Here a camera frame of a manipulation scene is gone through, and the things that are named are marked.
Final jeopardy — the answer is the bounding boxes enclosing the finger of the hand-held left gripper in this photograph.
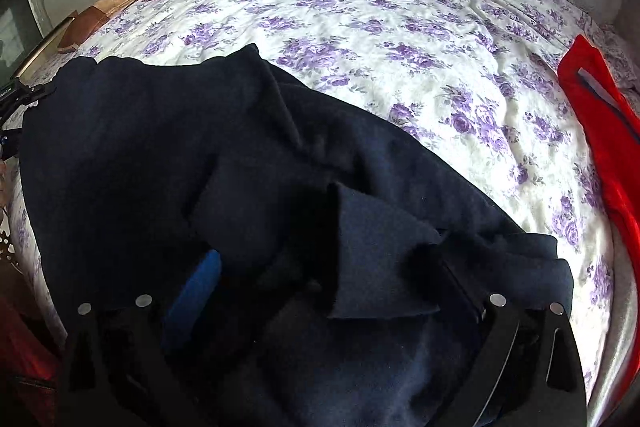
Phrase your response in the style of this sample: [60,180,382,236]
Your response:
[17,83,57,108]

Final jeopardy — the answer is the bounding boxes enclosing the brown patchwork cloth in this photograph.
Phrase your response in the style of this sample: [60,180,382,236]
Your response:
[57,0,151,54]

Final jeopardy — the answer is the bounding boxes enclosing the purple floral bedsheet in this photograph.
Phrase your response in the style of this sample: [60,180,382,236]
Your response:
[5,0,636,427]

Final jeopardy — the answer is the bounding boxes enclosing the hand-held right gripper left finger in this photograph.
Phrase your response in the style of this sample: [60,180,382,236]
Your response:
[60,249,223,427]

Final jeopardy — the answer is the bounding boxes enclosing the navy blue pants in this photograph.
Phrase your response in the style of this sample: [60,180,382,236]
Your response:
[17,44,573,427]

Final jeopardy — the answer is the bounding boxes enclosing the red garment with striped trim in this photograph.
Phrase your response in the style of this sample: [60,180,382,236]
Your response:
[557,34,640,338]

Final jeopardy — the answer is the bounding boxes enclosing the person's red clothing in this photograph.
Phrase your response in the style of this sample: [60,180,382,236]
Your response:
[0,297,62,427]

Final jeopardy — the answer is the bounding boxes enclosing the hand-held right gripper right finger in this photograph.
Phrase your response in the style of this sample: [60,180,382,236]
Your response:
[440,252,588,427]

